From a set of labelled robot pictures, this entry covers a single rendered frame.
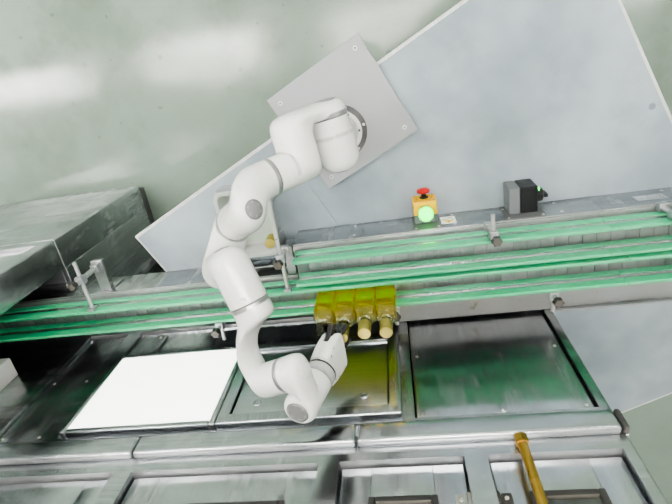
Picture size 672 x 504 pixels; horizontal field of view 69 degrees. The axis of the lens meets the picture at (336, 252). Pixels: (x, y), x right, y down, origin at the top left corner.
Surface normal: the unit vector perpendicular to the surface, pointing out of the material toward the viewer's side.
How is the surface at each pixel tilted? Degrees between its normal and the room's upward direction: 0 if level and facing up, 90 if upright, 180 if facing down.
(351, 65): 3
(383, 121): 3
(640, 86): 0
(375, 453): 90
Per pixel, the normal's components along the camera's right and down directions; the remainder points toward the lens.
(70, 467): -0.15, -0.91
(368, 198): -0.09, 0.41
